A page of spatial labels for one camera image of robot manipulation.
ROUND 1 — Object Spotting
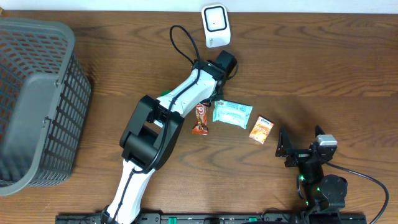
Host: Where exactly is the green lid white jar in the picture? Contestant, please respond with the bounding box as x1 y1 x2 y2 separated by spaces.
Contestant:
160 90 171 96

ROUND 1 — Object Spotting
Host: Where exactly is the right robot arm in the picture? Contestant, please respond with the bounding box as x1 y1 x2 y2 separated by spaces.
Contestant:
275 126 348 223

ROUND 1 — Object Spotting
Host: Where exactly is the white barcode scanner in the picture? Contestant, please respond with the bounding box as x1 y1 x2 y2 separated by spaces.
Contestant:
201 4 231 48

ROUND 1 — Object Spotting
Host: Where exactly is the teal wet wipes pack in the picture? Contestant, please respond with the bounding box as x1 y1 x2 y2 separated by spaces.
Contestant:
213 100 252 129

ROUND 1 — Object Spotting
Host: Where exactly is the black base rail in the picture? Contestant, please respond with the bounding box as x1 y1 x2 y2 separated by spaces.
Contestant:
55 212 368 224

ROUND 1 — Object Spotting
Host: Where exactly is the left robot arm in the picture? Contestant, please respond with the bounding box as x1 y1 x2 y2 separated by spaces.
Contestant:
101 59 237 223

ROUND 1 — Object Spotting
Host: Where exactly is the red snack package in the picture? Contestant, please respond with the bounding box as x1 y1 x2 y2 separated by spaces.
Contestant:
192 103 209 135

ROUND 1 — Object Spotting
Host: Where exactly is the orange tissue pack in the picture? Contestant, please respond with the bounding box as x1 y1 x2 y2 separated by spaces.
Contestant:
249 116 274 144

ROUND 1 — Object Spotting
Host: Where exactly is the grey plastic mesh basket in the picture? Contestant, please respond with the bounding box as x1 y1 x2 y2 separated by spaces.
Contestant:
1 17 92 196

